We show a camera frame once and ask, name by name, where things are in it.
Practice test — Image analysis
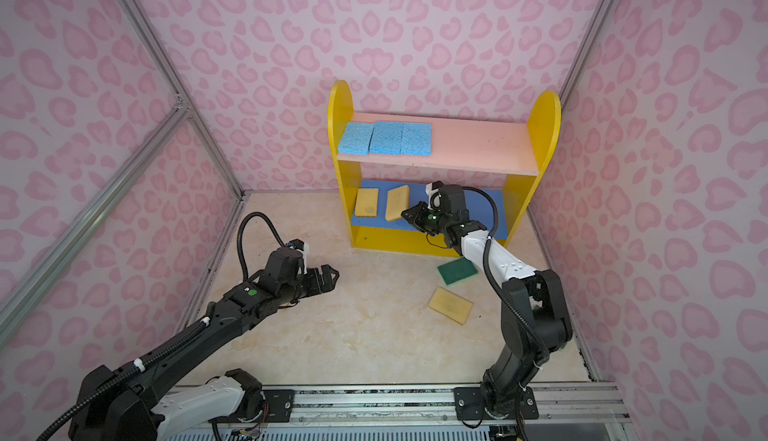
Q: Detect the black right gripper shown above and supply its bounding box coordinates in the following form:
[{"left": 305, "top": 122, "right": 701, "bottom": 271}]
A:
[{"left": 400, "top": 202, "right": 452, "bottom": 237}]

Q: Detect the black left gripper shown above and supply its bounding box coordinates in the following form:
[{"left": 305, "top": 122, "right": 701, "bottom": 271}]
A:
[{"left": 280, "top": 262, "right": 341, "bottom": 307}]

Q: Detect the yellow sponge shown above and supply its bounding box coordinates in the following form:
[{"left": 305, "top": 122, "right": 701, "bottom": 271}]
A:
[{"left": 385, "top": 185, "right": 410, "bottom": 222}]

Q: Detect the yellow sponge shelf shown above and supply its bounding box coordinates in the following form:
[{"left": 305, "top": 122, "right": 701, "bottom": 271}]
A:
[{"left": 354, "top": 188, "right": 379, "bottom": 218}]

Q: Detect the blue sponge floor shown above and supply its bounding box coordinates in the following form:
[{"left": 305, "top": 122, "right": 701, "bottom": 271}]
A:
[
  {"left": 400, "top": 123, "right": 432, "bottom": 157},
  {"left": 369, "top": 121, "right": 404, "bottom": 156}
]

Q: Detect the yellow sponge floor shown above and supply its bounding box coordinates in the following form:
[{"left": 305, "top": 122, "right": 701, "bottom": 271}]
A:
[{"left": 428, "top": 288, "right": 473, "bottom": 325}]

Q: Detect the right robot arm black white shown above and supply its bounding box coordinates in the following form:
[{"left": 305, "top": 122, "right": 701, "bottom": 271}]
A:
[{"left": 402, "top": 181, "right": 573, "bottom": 422}]

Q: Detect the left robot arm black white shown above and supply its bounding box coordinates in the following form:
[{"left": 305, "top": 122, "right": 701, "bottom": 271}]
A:
[{"left": 68, "top": 247, "right": 340, "bottom": 440}]

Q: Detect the yellow wooden shelf unit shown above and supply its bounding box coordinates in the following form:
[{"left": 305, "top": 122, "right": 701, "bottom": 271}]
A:
[{"left": 327, "top": 81, "right": 562, "bottom": 257}]

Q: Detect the green scouring pad centre right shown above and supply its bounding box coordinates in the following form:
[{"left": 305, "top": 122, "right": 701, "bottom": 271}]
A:
[{"left": 437, "top": 257, "right": 478, "bottom": 286}]

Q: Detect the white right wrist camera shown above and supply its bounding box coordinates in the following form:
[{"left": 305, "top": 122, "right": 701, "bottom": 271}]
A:
[{"left": 425, "top": 181, "right": 444, "bottom": 210}]

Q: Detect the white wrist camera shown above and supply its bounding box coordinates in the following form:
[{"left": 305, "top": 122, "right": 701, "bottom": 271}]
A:
[
  {"left": 425, "top": 181, "right": 444, "bottom": 210},
  {"left": 286, "top": 239, "right": 309, "bottom": 274}
]

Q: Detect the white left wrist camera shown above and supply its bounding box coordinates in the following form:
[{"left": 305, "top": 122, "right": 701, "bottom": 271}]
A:
[{"left": 286, "top": 239, "right": 309, "bottom": 274}]

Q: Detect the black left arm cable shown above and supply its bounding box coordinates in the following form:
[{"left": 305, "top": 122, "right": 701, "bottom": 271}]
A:
[{"left": 35, "top": 211, "right": 301, "bottom": 441}]

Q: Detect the aluminium frame profile left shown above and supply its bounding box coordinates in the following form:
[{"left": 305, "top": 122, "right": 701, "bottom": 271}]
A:
[{"left": 1, "top": 0, "right": 241, "bottom": 344}]

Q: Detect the aluminium frame profile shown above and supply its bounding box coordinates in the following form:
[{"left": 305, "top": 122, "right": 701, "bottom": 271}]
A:
[
  {"left": 559, "top": 0, "right": 620, "bottom": 110},
  {"left": 1, "top": 0, "right": 241, "bottom": 344}
]

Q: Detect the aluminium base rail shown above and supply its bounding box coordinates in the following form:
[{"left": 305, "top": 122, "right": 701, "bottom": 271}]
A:
[{"left": 153, "top": 378, "right": 639, "bottom": 440}]

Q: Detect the aluminium frame profile right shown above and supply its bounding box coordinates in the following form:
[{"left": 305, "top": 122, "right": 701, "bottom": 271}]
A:
[{"left": 559, "top": 0, "right": 620, "bottom": 110}]

